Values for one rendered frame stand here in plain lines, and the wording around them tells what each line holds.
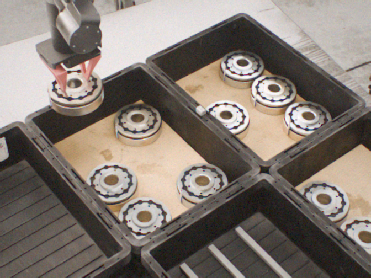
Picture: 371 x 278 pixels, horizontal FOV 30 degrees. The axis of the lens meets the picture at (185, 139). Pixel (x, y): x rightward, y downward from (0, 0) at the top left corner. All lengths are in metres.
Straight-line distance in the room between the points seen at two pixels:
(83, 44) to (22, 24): 2.09
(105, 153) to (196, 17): 0.69
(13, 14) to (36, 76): 1.43
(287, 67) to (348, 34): 1.61
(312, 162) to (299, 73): 0.26
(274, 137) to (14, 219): 0.57
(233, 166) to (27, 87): 0.68
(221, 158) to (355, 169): 0.29
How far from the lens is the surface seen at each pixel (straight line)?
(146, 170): 1.44
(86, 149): 1.49
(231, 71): 1.62
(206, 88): 1.62
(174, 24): 2.01
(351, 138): 1.50
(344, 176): 1.48
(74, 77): 1.33
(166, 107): 1.50
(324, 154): 1.45
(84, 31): 1.12
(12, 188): 1.45
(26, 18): 3.25
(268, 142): 1.51
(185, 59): 1.62
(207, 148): 1.43
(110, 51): 1.92
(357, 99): 1.50
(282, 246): 1.35
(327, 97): 1.56
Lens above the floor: 1.93
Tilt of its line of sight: 47 degrees down
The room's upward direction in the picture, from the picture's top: 2 degrees clockwise
